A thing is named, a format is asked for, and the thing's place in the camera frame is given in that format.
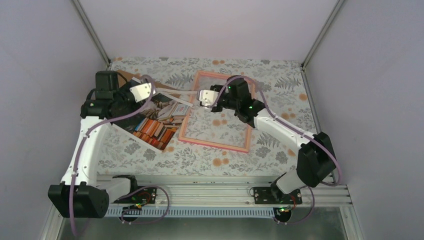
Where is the cat and books photo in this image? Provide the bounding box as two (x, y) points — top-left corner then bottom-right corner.
(112, 82), (193, 153)

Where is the orange pink wooden frame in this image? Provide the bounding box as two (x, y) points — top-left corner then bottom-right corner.
(177, 70), (256, 154)

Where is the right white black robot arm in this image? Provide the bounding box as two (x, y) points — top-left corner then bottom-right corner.
(197, 75), (341, 204)

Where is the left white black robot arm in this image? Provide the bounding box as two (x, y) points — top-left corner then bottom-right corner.
(47, 70), (155, 219)

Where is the floral patterned table mat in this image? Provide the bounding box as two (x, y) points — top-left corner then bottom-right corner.
(97, 57), (316, 177)

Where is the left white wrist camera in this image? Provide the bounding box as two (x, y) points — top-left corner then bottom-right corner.
(129, 82), (156, 103)

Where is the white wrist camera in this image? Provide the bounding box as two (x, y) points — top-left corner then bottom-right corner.
(129, 82), (156, 103)
(196, 89), (219, 109)

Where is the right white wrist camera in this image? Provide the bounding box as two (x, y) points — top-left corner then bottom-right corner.
(196, 89), (219, 109)

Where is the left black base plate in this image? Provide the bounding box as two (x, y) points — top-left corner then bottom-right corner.
(113, 187), (157, 205)

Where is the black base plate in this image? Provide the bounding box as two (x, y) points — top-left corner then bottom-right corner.
(249, 186), (303, 205)
(113, 187), (157, 205)

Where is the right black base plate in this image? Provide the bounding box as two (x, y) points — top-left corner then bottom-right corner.
(249, 186), (303, 205)

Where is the aluminium rail base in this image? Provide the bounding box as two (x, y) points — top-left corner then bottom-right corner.
(39, 175), (365, 240)

